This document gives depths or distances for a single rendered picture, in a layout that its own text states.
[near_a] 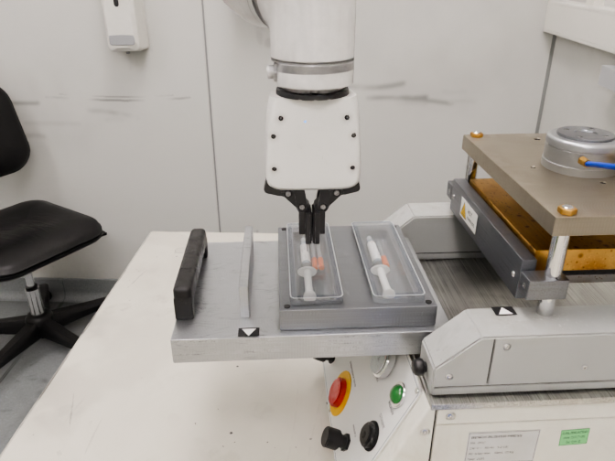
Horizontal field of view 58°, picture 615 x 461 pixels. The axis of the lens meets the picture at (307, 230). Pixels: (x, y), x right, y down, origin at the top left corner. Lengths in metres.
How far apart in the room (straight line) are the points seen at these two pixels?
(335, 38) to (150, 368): 0.59
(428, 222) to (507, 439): 0.31
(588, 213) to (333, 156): 0.25
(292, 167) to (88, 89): 1.70
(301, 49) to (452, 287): 0.38
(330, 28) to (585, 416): 0.46
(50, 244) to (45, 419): 1.19
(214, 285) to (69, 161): 1.72
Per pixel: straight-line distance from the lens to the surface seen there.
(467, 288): 0.76
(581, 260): 0.62
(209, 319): 0.61
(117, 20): 2.03
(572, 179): 0.65
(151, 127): 2.18
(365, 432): 0.66
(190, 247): 0.68
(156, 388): 0.88
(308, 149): 0.57
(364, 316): 0.58
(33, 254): 1.97
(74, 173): 2.35
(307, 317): 0.58
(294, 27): 0.54
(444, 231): 0.80
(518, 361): 0.58
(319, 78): 0.54
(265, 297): 0.64
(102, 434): 0.83
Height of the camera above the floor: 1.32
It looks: 26 degrees down
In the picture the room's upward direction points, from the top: straight up
